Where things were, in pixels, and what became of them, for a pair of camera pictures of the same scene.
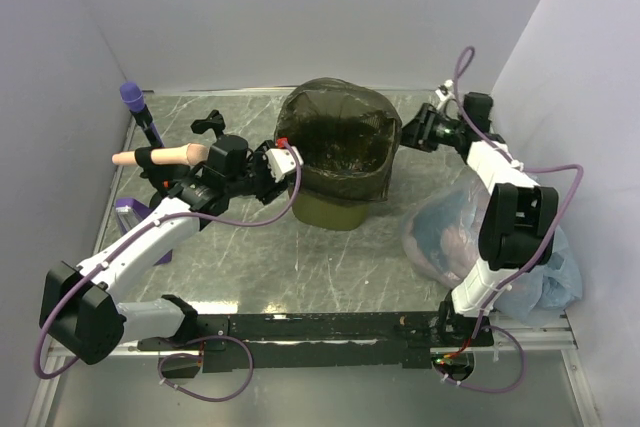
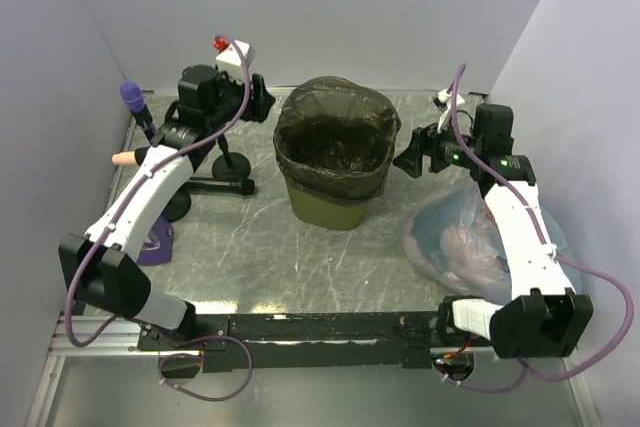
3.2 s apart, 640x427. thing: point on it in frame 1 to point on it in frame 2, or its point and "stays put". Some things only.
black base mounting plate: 303,340 stays put
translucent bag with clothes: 441,243 stays put
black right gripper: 419,132 to 424,141
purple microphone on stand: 133,98 stays put
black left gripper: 272,188 to 258,109
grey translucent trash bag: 348,135 stays put
